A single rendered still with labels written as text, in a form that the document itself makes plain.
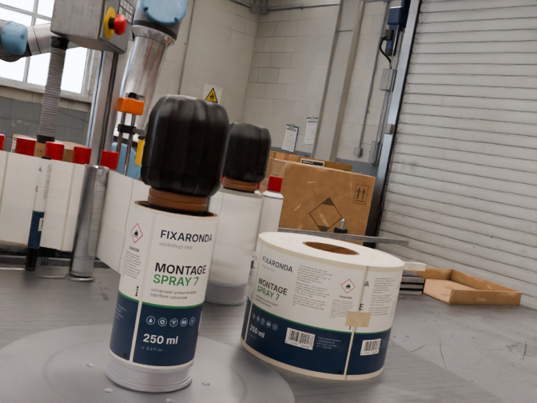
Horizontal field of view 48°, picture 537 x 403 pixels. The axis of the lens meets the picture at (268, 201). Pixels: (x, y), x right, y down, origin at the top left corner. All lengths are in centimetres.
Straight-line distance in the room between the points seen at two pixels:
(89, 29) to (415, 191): 504
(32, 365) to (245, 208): 45
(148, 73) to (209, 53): 638
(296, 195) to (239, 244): 74
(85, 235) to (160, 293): 44
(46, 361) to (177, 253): 18
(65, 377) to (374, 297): 37
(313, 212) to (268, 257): 97
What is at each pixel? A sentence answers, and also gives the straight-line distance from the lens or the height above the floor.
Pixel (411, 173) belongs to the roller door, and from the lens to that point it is 605.
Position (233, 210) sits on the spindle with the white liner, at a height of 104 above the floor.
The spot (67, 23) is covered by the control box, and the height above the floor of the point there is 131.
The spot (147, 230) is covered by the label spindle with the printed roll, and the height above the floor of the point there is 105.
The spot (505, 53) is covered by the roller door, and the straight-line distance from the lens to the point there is 581.
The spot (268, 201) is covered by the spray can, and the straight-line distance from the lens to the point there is 136.
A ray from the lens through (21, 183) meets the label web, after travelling 106.
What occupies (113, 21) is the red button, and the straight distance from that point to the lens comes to 121.
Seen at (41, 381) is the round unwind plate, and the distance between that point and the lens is 62.
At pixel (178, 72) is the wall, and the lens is 766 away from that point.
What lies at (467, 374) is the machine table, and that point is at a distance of 110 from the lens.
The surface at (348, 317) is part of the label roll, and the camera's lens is 75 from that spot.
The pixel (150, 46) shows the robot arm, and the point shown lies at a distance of 156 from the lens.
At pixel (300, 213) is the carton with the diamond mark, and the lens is 171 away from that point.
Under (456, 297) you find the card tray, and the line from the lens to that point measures 167.
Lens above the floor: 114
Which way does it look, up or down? 5 degrees down
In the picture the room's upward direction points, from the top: 10 degrees clockwise
